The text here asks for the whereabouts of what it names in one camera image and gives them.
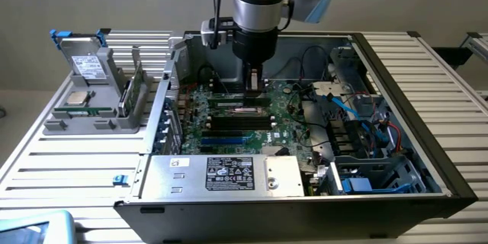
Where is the blue flat data wire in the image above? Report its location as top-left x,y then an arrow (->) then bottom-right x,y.
322,93 -> 390,159

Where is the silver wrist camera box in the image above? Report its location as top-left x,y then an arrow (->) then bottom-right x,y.
198,17 -> 236,48

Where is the grey metal disk bay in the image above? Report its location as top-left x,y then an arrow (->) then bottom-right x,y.
329,154 -> 429,197

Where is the teal framed tablet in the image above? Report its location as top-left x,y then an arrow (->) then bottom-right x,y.
0,209 -> 76,244

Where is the green motherboard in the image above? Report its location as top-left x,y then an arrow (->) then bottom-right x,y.
177,79 -> 320,171

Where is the blue expansion slot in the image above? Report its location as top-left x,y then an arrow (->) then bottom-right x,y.
200,137 -> 245,146

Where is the blue plastic drive caddy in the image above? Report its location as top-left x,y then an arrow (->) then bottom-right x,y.
340,177 -> 373,194

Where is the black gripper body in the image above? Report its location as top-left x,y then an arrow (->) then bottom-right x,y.
230,27 -> 278,66

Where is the black loop wire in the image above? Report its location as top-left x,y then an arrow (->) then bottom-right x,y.
284,45 -> 329,82

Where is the red thin wire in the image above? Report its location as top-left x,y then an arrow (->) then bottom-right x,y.
378,120 -> 405,154

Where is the green card standing upright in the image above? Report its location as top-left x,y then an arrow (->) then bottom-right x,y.
117,69 -> 145,119

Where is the metal slat side table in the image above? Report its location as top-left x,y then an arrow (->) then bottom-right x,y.
458,31 -> 488,56

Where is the silver CPU chip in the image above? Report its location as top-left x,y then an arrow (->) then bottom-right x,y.
65,90 -> 94,106

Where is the black open PC case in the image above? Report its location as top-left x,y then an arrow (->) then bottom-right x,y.
113,30 -> 480,244

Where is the silver chipset heat sink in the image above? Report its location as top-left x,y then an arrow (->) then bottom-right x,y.
261,145 -> 285,157

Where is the green RAM stick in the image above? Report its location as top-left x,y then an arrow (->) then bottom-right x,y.
52,107 -> 116,117
206,98 -> 269,108

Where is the black RAM slot bank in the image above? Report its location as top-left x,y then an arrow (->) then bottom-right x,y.
208,114 -> 274,131

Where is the hard disk with blue bracket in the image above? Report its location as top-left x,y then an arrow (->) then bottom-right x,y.
49,28 -> 110,81

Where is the silver power supply unit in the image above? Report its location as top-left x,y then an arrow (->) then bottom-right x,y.
137,154 -> 306,200

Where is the grey parts rack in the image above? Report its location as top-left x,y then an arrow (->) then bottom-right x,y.
41,46 -> 154,136

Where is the black case fan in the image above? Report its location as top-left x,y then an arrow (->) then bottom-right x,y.
328,119 -> 377,159

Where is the black block beside table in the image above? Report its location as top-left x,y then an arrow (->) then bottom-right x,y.
432,46 -> 474,71

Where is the black camera cable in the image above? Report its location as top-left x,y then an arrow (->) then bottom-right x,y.
210,0 -> 230,50

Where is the black long expansion slot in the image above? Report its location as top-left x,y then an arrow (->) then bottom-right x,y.
200,130 -> 245,138

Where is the silver optical drive cage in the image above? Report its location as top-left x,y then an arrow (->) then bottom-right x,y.
310,46 -> 384,114

